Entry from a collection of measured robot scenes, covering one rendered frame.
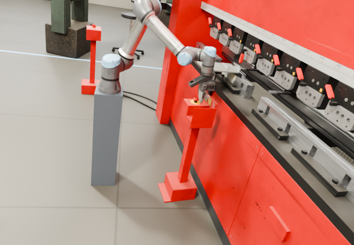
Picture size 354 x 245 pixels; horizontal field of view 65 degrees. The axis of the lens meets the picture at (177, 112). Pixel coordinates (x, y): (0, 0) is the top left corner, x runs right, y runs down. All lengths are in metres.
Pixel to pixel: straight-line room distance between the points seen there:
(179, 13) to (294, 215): 2.00
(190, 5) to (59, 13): 2.48
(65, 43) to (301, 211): 4.23
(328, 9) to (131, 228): 1.69
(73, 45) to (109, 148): 2.98
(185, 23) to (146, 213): 1.72
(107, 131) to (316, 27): 1.40
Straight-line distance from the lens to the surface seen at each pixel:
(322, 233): 1.32
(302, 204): 1.37
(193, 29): 2.83
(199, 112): 1.81
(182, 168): 2.15
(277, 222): 1.49
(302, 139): 1.51
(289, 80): 1.58
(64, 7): 4.69
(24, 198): 2.28
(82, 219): 2.09
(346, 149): 1.68
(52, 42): 4.99
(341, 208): 1.29
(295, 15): 1.62
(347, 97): 1.32
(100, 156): 2.12
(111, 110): 1.91
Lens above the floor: 1.58
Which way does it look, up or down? 27 degrees down
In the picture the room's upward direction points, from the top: 11 degrees clockwise
